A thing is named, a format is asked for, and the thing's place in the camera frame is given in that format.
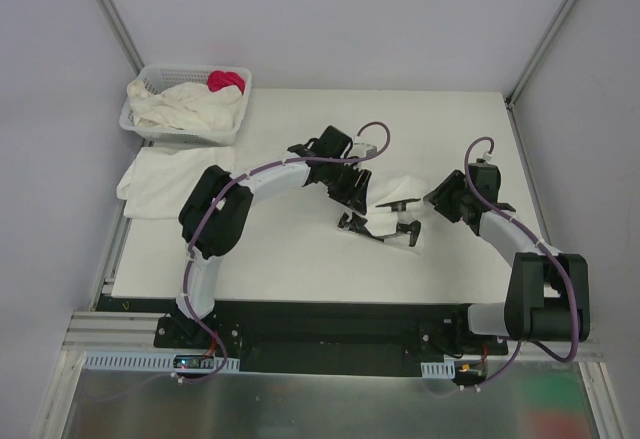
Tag cream clothes in basket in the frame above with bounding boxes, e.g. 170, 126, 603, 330
127, 80, 243, 131

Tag aluminium rail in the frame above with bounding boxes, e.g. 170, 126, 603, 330
63, 311, 162, 350
504, 328, 604, 360

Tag white cable duct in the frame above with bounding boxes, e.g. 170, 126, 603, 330
420, 360, 456, 380
85, 352, 240, 374

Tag aluminium rail front left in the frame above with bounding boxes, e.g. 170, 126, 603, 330
63, 311, 162, 350

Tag red garment in basket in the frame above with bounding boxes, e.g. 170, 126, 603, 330
206, 70, 246, 94

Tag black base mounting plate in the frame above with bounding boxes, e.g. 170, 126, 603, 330
97, 298, 508, 377

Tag right aluminium frame post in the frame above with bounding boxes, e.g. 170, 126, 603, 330
505, 0, 580, 110

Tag left aluminium frame post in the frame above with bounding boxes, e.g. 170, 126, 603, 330
96, 0, 144, 74

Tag folded white t shirt stack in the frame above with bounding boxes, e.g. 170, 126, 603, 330
116, 146, 237, 220

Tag aluminium frame post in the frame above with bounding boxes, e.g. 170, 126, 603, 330
96, 0, 144, 74
505, 0, 580, 110

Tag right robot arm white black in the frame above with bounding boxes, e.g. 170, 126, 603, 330
424, 160, 590, 354

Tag right white cable duct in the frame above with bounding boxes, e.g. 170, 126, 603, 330
420, 360, 456, 380

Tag left white cable duct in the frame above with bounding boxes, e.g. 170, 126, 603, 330
85, 352, 240, 374

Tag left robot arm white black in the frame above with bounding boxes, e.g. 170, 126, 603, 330
173, 126, 384, 348

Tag aluminium rail front right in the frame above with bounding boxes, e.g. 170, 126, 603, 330
504, 328, 604, 360

